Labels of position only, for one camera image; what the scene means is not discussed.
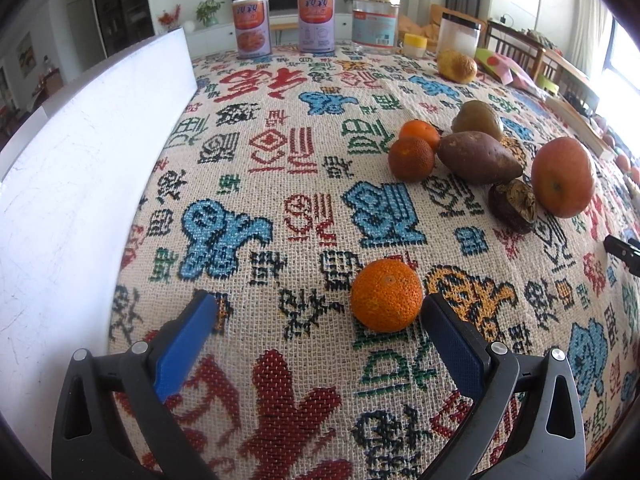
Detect small yellow lid jar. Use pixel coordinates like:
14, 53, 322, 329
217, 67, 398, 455
401, 32, 428, 58

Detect brown sweet potato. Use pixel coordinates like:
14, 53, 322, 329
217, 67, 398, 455
437, 131, 523, 184

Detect colourful spotted bag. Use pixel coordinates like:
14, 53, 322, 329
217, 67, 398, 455
475, 48, 546, 99

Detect green-brown round fruit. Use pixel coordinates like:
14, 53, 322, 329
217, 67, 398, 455
451, 100, 503, 141

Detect orange cushion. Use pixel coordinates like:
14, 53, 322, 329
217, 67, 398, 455
398, 3, 487, 52

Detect bright orange tangerine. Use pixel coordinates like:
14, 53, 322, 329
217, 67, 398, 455
350, 258, 424, 334

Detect white board panel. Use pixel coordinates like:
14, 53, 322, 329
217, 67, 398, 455
1, 30, 196, 469

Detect clear black lid container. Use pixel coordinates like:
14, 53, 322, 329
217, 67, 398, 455
436, 12, 483, 58

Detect small orange tangerine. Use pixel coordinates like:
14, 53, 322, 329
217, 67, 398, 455
399, 119, 442, 153

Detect colourful woven tablecloth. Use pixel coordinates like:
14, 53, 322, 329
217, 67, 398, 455
110, 47, 639, 479

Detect purple labelled tin can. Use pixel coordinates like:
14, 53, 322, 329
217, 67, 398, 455
297, 0, 335, 53

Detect yellow potato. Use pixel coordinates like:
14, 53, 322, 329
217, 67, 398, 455
436, 50, 477, 84

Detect dark orange tangerine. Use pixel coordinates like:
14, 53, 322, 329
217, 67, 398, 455
387, 136, 435, 182

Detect orange labelled tin can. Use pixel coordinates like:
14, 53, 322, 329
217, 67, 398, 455
232, 0, 271, 58

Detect clear jar blue label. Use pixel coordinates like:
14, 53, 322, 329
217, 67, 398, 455
352, 0, 401, 54

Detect wooden chair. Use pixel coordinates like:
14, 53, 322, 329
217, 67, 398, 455
485, 21, 599, 113

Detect book on table edge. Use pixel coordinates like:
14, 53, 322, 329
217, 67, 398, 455
544, 96, 615, 160

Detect dark wrinkled passion fruit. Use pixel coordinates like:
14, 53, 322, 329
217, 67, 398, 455
488, 179, 537, 234

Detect large red apple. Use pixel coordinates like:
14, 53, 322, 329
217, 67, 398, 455
530, 136, 596, 219

